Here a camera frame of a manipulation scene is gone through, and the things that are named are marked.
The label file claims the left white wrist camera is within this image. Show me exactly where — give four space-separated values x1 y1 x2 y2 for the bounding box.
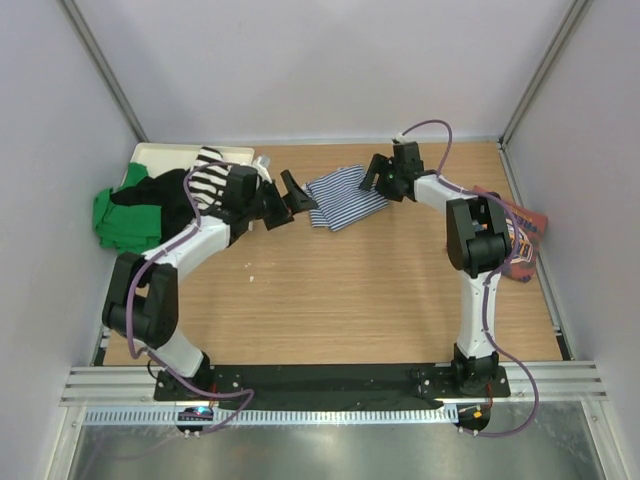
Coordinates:
251 155 272 183

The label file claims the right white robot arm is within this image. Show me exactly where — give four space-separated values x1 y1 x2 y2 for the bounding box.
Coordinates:
360 142 512 396

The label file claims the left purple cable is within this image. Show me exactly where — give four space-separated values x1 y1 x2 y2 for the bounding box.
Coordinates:
124 167 256 434

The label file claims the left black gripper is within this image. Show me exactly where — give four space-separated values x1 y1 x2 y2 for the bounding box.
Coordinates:
245 171 318 230

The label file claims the green tank top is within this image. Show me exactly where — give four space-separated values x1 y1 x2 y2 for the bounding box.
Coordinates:
92 163 162 253

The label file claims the cream plastic tray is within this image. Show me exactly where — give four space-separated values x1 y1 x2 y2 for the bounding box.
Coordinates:
131 143 255 165

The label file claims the black white striped tank top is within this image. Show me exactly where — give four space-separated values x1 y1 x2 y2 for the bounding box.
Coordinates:
188 146 231 213

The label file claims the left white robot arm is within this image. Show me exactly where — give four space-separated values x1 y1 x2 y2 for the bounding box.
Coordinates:
102 162 317 400

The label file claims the blue white striped tank top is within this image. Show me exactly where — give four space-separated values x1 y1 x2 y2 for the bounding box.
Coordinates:
302 165 389 232

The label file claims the slotted cable duct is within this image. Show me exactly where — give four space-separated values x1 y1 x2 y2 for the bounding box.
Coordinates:
83 405 458 427

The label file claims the red tank top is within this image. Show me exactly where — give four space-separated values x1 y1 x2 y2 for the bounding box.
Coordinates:
501 200 548 283

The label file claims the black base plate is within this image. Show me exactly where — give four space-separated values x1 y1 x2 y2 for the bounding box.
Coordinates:
153 363 511 433

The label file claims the aluminium front rail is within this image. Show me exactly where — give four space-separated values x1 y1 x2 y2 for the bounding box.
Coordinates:
61 361 607 405

